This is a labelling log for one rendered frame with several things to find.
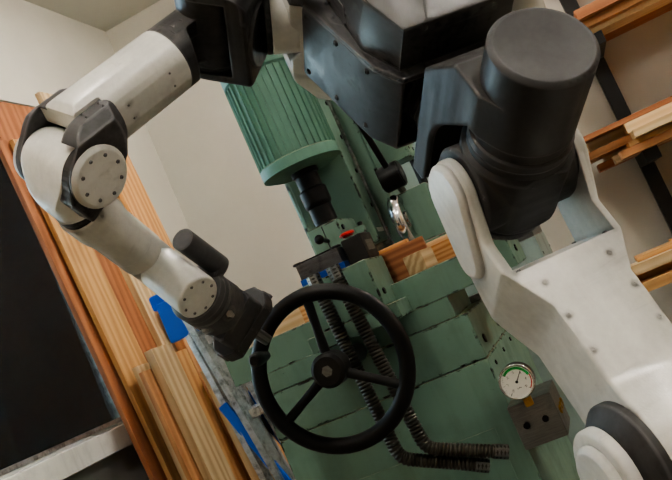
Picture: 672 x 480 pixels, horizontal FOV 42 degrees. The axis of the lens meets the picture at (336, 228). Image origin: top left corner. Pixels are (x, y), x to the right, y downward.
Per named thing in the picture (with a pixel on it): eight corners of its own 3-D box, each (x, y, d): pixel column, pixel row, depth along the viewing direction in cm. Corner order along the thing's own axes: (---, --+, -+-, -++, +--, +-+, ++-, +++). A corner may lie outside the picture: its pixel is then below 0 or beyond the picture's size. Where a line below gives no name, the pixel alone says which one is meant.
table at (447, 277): (214, 398, 162) (201, 368, 163) (271, 369, 192) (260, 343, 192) (515, 267, 146) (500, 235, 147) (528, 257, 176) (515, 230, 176)
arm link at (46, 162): (142, 280, 113) (42, 206, 98) (94, 257, 119) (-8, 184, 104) (186, 212, 115) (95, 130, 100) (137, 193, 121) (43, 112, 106)
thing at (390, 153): (377, 170, 197) (350, 111, 198) (386, 172, 205) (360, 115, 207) (411, 154, 194) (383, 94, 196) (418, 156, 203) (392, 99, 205)
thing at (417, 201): (410, 248, 193) (388, 198, 194) (416, 246, 200) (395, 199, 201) (449, 230, 190) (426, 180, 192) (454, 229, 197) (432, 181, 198)
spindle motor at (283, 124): (252, 187, 178) (193, 51, 181) (282, 189, 194) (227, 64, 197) (328, 149, 173) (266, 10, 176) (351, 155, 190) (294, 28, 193)
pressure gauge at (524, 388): (512, 415, 150) (492, 371, 151) (513, 410, 154) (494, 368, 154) (546, 402, 148) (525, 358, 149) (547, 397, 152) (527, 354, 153)
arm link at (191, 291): (212, 343, 127) (165, 315, 118) (170, 309, 133) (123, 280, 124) (258, 279, 128) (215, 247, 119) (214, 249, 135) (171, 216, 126)
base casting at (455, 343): (277, 443, 169) (258, 399, 170) (354, 385, 224) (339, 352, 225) (489, 356, 157) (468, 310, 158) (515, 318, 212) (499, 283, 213)
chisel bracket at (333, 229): (322, 270, 178) (305, 232, 179) (341, 265, 191) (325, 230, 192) (354, 255, 176) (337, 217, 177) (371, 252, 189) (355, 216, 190)
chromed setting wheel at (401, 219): (403, 250, 185) (379, 197, 186) (414, 248, 197) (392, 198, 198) (415, 244, 184) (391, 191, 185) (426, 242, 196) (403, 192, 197)
